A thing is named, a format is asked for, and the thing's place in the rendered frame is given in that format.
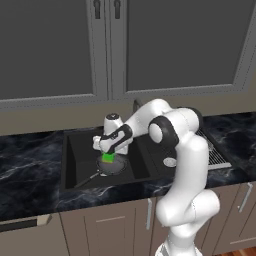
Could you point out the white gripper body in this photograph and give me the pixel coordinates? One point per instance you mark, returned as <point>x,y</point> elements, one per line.
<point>100,143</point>

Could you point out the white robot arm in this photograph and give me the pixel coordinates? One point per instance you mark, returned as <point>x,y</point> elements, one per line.
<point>186,166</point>

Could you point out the green sponge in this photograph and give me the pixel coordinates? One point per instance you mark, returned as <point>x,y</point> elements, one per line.
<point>107,157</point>

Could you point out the dark grey frying pan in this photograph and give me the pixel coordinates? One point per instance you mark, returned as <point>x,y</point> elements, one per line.
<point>111,166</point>

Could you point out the black double sink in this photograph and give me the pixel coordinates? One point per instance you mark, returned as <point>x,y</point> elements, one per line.
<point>80,160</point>

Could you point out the round white sink drain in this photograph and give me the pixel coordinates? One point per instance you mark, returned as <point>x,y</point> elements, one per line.
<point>170,162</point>

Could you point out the dark tap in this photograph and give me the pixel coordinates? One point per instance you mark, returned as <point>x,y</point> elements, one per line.
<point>136,105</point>

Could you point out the metal draining rack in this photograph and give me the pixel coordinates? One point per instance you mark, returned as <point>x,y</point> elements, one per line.
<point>215,153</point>

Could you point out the beige dishwasher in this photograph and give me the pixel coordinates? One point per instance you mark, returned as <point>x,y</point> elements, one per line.
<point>26,238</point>

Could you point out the wide grey wall cupboard door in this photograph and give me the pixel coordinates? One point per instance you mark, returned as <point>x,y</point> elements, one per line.
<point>186,43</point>

